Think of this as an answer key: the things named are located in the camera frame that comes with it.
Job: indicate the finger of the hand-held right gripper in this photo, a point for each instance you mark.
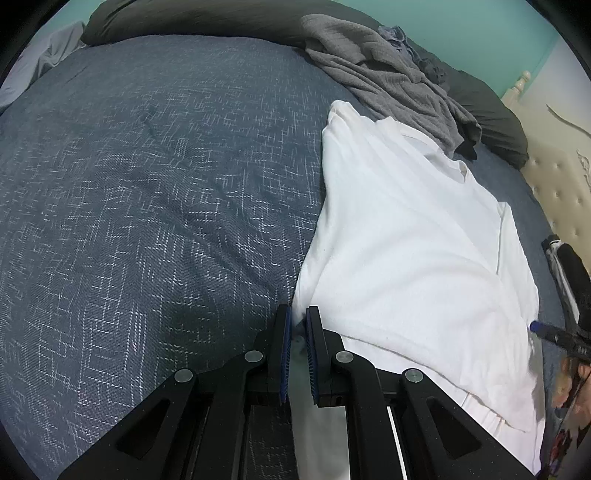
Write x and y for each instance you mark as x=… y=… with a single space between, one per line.
x=554 y=334

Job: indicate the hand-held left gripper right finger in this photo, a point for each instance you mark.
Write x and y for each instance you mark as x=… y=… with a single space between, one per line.
x=313 y=355

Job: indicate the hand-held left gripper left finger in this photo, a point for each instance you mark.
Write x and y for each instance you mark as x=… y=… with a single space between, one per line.
x=285 y=355

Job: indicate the white t-shirt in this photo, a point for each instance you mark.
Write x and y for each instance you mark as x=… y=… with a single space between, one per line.
x=406 y=254

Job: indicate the person's right hand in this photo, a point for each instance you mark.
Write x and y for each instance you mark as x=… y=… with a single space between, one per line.
x=562 y=383

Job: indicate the beige tufted headboard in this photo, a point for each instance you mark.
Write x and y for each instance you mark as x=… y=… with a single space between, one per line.
x=563 y=184

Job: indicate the blue patterned blanket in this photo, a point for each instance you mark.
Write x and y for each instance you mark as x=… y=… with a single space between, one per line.
x=138 y=207

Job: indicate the grey knit garment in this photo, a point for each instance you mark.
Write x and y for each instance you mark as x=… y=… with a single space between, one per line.
x=369 y=69

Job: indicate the small blue-grey garment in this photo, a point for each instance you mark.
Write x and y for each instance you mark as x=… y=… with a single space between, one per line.
x=397 y=37

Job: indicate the dark green pillow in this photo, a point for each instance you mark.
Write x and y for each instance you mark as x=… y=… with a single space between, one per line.
x=207 y=18

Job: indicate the light grey bedsheet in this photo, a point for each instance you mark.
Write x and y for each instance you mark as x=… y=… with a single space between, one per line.
x=37 y=64

